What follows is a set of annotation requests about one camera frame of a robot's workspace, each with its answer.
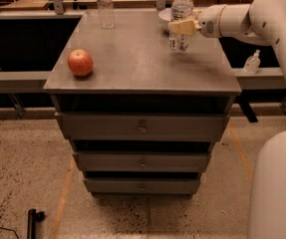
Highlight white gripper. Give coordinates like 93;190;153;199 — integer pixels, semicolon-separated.
168;4;226;38

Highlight labelled clear plastic bottle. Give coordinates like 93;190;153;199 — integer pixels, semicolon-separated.
169;0;193;52

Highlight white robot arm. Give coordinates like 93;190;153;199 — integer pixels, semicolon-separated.
168;0;286;82

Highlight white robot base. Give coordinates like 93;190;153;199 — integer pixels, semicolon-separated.
247;130;286;239

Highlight small sanitizer pump bottle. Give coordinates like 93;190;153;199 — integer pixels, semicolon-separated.
243;50;260;75

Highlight clear empty plastic bottle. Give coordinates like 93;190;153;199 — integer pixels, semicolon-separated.
97;0;115;29

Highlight white bowl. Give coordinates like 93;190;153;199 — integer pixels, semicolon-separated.
158;8;171;33

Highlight grey metal railing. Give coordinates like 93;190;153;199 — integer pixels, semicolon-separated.
0;3;286;124

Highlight top grey drawer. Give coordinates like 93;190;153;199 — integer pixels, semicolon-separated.
56;113;229;142

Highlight grey drawer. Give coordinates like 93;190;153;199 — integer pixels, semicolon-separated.
84;178;199;195
56;113;229;142
73;152;208;172

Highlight grey drawer cabinet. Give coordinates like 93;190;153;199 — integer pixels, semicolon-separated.
43;9;243;198

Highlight red apple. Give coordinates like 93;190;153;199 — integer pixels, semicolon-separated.
68;49;94;77

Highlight middle grey drawer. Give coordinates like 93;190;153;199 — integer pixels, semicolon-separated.
73;152;208;172

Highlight bottom grey drawer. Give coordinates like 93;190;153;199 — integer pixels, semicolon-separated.
84;178;199;195

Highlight black tool on floor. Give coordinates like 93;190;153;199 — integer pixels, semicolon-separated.
26;208;46;239

